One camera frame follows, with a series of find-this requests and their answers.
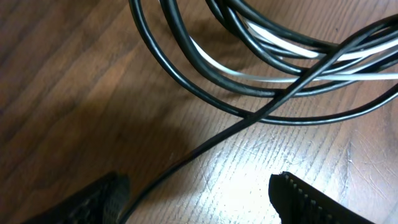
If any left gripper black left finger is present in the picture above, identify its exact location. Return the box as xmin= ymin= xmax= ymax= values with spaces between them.
xmin=23 ymin=172 xmax=130 ymax=224

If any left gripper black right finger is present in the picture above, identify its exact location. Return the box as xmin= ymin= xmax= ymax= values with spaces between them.
xmin=268 ymin=172 xmax=372 ymax=224

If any black USB cable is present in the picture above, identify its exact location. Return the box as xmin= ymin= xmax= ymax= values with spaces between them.
xmin=119 ymin=0 xmax=398 ymax=224

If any white USB cable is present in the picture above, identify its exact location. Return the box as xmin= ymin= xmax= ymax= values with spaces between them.
xmin=189 ymin=18 xmax=398 ymax=83

